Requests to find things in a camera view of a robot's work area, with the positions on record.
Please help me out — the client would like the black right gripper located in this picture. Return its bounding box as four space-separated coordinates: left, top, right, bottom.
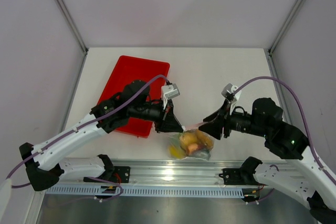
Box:
198 98 268 140

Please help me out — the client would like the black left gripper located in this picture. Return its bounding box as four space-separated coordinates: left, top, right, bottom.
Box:
128 96 183 133

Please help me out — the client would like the yellow potato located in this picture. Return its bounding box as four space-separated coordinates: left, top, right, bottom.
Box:
179 132 198 148

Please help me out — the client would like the clear zip top bag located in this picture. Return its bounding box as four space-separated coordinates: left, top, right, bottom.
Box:
167 124 215 161

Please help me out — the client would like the sliced cured ham piece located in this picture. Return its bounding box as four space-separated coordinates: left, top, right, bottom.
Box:
186 143 209 156

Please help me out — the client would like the yellow mango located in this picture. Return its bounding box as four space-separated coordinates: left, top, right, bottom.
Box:
168 145 186 159

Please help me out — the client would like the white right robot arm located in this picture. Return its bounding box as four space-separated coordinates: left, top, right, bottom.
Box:
199 98 335 223

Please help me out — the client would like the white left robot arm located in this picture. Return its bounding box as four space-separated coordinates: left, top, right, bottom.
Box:
19 80 184 191

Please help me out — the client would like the red plastic tray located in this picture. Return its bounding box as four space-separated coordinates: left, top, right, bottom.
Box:
98 55 170 138

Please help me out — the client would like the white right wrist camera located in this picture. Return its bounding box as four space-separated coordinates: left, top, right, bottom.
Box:
221 83 241 110

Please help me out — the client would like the aluminium rail profile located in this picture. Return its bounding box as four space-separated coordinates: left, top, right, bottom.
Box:
35 159 320 185

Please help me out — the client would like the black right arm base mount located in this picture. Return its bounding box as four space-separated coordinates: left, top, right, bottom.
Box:
218 168 257 185

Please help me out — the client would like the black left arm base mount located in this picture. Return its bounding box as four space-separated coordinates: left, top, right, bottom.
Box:
83 166 130 184

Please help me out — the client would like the slotted grey cable duct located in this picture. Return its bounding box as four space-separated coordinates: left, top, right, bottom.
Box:
46 184 244 198

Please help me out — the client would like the right aluminium frame post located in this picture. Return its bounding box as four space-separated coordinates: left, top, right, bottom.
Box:
268 0 306 56

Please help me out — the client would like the aluminium frame post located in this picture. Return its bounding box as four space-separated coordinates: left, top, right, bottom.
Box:
268 0 306 56
55 0 88 54

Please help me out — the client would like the left aluminium frame post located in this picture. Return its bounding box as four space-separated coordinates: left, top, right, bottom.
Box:
55 0 88 54

